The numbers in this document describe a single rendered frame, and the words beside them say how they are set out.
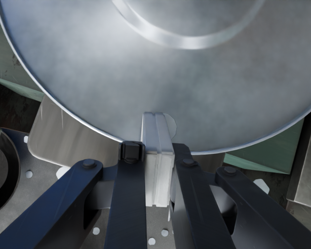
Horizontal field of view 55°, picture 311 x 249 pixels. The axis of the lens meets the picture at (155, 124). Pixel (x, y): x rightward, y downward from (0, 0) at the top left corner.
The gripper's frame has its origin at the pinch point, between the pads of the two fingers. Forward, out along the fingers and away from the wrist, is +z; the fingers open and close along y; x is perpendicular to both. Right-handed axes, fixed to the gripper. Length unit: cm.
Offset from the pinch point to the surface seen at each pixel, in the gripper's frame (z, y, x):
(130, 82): 5.4, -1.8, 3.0
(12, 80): 18.8, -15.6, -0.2
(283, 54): 6.9, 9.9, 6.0
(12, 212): 66, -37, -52
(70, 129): 4.1, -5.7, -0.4
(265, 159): 16.1, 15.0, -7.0
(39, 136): 3.8, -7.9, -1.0
